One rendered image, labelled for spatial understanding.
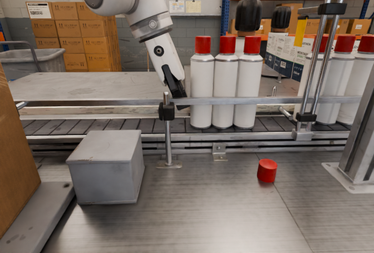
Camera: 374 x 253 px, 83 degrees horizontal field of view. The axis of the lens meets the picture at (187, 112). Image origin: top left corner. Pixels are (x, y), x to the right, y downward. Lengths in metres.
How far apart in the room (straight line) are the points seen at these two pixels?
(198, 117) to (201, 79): 0.09
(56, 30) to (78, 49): 0.39
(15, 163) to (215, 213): 0.31
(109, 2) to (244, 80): 0.29
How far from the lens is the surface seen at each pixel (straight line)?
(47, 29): 4.12
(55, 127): 0.60
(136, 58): 5.21
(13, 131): 0.40
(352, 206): 0.47
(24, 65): 2.63
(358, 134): 0.50
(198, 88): 0.46
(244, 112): 0.50
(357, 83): 0.62
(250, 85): 0.48
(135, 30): 0.45
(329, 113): 0.61
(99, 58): 3.87
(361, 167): 0.51
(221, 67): 0.46
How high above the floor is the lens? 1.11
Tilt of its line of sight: 23 degrees down
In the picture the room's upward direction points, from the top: straight up
